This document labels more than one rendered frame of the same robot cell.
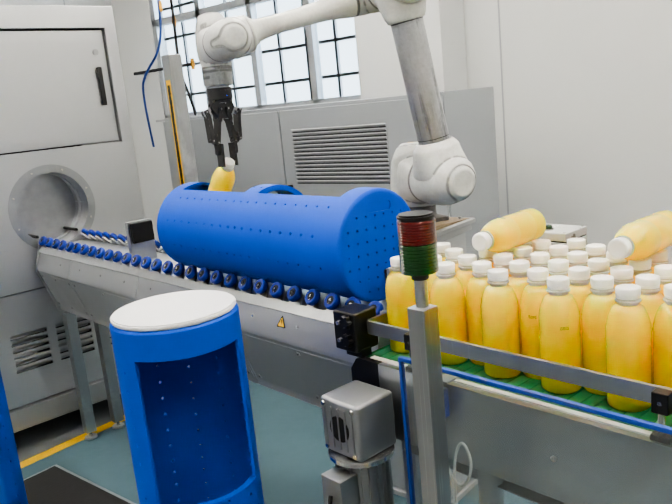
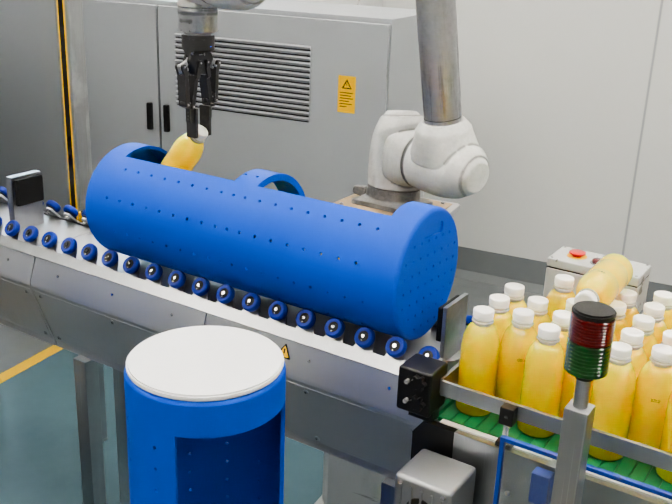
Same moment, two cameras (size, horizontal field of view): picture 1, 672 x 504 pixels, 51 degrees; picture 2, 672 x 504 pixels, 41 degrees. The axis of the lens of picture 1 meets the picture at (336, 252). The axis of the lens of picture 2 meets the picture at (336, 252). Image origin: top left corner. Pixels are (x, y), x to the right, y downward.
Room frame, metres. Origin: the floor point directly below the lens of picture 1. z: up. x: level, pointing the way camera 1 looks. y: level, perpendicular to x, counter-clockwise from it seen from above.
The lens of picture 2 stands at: (0.11, 0.55, 1.76)
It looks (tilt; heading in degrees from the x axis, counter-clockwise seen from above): 20 degrees down; 344
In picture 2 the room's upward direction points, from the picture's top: 2 degrees clockwise
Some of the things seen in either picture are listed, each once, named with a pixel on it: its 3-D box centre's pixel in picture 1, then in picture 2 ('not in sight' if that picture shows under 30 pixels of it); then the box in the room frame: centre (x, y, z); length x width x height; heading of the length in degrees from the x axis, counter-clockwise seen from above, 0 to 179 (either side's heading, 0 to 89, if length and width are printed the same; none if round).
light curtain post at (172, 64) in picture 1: (199, 257); (81, 215); (3.01, 0.59, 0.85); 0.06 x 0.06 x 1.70; 42
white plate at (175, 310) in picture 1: (174, 309); (205, 360); (1.54, 0.37, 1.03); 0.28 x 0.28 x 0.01
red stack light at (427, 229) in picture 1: (416, 230); (591, 327); (1.15, -0.14, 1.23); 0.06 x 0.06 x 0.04
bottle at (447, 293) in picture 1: (448, 315); (542, 382); (1.40, -0.22, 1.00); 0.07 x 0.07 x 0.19
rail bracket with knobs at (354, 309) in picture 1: (357, 329); (423, 387); (1.51, -0.03, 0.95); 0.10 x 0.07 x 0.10; 132
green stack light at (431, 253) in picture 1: (418, 257); (587, 355); (1.15, -0.14, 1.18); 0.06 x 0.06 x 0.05
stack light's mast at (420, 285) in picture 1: (418, 260); (587, 358); (1.15, -0.14, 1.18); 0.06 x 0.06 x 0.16
